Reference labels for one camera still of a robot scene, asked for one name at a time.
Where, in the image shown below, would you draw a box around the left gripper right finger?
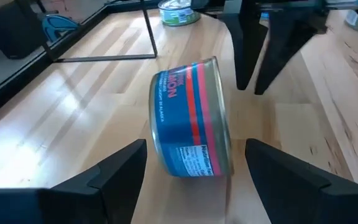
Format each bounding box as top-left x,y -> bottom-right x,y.
245,138 -> 358,224

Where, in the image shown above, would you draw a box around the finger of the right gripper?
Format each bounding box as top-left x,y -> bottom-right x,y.
254,4 -> 328,96
221,0 -> 269,91

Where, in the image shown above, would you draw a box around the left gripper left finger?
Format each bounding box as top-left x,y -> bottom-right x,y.
0,139 -> 148,224

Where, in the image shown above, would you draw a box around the blue pink-striped salmon can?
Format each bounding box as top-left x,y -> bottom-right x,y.
149,56 -> 234,179

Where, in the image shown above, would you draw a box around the green-labelled seafood can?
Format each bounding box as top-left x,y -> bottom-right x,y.
157,0 -> 202,27

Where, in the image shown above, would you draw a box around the wooden shelf black metal legs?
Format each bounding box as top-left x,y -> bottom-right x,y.
53,0 -> 159,63

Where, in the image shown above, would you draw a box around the blue round object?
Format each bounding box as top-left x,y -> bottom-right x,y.
41,14 -> 80,44

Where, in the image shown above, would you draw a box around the black box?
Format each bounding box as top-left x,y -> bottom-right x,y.
0,0 -> 48,60

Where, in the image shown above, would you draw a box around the black metal table frame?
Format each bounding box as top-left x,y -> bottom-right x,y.
0,0 -> 167,124

